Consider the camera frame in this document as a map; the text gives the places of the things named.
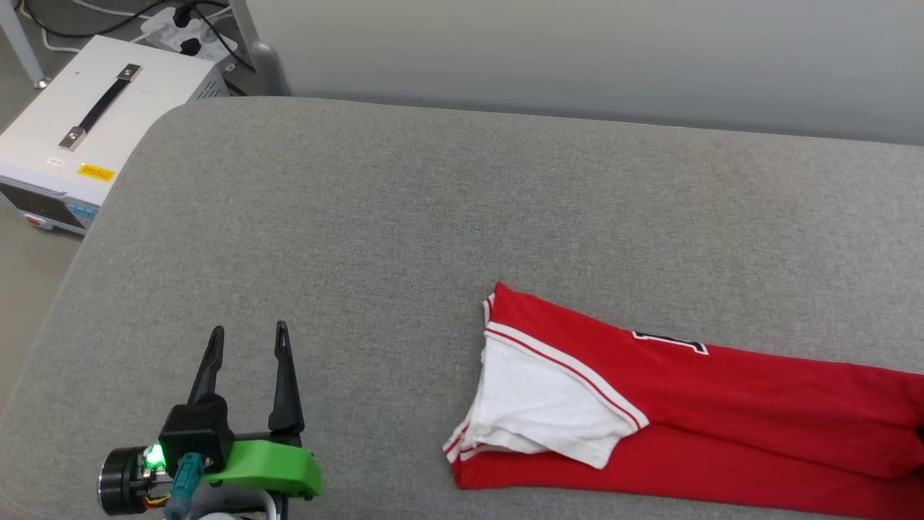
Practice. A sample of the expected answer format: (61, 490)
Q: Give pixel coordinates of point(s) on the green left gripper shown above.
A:
(278, 462)

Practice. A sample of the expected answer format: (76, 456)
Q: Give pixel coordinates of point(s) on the red white basketball jersey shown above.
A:
(722, 404)

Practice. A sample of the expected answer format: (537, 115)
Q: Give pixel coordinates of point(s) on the black cylindrical left gripper motor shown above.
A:
(123, 480)

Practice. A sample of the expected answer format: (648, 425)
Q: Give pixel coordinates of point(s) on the white power strip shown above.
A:
(170, 29)

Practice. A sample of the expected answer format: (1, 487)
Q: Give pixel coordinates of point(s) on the thin grey metal leg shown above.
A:
(22, 50)

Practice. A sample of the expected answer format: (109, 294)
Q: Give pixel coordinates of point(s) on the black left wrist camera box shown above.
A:
(195, 433)

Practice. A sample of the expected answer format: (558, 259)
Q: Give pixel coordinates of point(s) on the thick grey metal post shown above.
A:
(267, 68)

